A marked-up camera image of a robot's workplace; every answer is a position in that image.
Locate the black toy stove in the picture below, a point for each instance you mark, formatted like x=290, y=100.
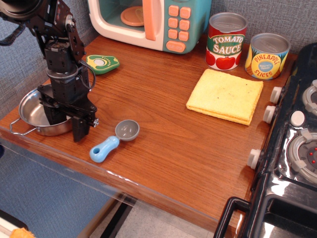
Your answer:
x=283, y=203

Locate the pineapple slices can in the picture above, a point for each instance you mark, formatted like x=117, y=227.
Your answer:
x=267, y=55

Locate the white stove knob middle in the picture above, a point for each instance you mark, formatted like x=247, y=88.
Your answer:
x=268, y=114

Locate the white round stove button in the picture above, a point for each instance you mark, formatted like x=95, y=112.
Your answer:
x=297, y=118

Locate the orange object bottom left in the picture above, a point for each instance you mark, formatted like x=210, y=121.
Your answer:
x=21, y=233

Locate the silver metal pot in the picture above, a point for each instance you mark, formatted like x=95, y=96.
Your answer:
x=31, y=111

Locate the grey stove burner front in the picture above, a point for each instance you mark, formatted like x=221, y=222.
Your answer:
x=302, y=154

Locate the tomato sauce can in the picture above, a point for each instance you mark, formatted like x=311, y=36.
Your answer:
x=225, y=41

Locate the blue grey toy scoop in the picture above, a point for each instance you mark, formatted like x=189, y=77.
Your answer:
x=126, y=130

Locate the green toy avocado half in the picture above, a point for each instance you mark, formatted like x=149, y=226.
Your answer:
x=102, y=64

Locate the white stove knob rear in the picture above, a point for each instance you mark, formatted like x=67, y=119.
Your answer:
x=275, y=95

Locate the black oven door handle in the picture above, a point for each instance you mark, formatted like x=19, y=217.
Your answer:
x=233, y=204

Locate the teal toy microwave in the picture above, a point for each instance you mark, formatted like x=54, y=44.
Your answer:
x=173, y=26

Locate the grey stove burner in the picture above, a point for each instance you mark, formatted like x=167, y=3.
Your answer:
x=302, y=154
x=310, y=106

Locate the grey stove burner rear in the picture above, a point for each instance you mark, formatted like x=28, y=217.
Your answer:
x=310, y=106

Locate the yellow-orange folded towel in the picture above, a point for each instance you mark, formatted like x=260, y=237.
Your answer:
x=224, y=96

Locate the orange microwave plate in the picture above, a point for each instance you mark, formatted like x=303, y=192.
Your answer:
x=133, y=16

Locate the white stove knob front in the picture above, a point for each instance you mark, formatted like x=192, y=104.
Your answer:
x=253, y=158

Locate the white stove knob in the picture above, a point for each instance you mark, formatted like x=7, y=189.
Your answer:
x=253, y=158
x=275, y=95
x=268, y=114

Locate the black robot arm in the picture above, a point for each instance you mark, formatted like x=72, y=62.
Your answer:
x=54, y=26

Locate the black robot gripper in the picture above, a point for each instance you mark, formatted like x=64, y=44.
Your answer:
x=67, y=96

